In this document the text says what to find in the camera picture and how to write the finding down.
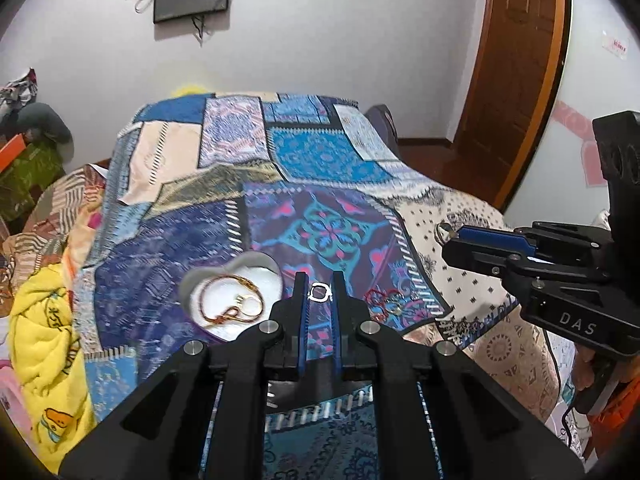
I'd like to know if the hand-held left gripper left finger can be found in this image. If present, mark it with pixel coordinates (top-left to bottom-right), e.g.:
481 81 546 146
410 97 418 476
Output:
57 272 308 480

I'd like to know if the grey plush cushion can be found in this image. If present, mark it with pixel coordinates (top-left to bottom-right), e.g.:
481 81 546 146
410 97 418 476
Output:
16 102 75 147

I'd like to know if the pink cloth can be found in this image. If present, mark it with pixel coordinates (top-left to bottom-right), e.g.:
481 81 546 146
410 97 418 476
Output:
0 357 38 443

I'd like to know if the white heart-shaped dish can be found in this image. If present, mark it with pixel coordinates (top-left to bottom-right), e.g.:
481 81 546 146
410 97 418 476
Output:
179 254 284 345

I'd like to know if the green patterned cloth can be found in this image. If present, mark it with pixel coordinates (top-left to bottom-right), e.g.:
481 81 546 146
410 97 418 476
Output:
0 139 67 223

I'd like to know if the blue patchwork blanket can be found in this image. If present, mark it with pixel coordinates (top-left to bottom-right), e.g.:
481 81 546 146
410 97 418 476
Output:
70 91 563 480

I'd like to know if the brown wooden door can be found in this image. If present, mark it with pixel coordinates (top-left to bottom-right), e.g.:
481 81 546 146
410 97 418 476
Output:
450 0 571 213

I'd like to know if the gold ring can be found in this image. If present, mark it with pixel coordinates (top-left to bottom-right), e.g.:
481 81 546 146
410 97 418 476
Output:
234 294 264 315

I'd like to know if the red string bracelet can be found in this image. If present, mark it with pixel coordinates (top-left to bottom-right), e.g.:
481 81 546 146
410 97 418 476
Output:
364 286 407 319

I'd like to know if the black cable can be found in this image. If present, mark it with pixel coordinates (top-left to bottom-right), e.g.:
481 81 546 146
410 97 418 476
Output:
544 327 588 463

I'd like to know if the yellow cartoon blanket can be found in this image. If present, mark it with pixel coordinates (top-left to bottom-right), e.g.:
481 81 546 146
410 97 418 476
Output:
9 264 100 476

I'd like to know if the red and white wall sticker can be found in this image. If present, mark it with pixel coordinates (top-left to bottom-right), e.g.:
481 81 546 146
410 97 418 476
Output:
601 31 632 62

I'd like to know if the yellow fluffy object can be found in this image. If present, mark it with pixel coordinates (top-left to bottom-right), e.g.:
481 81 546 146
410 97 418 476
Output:
169 82 210 99

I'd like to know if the orange patterned quilt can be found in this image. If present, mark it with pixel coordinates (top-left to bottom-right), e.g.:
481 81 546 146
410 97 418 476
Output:
0 161 111 318

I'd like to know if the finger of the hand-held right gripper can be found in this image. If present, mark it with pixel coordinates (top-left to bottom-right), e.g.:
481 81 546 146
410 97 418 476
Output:
435 220 615 263
442 238 608 293

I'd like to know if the pink wall decoration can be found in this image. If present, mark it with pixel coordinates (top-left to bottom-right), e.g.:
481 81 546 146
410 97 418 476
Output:
552 101 610 187

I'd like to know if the pile of clothes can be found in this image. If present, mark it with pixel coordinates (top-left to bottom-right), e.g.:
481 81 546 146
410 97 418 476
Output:
0 66 40 123

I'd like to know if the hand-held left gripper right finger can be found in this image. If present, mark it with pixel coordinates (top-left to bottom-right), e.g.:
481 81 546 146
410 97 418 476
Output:
331 271 587 480

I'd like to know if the dark chair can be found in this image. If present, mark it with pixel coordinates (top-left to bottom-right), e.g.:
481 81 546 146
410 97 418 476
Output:
364 103 402 156

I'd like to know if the orange box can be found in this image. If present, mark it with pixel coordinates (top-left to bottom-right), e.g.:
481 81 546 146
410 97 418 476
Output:
0 132 30 173

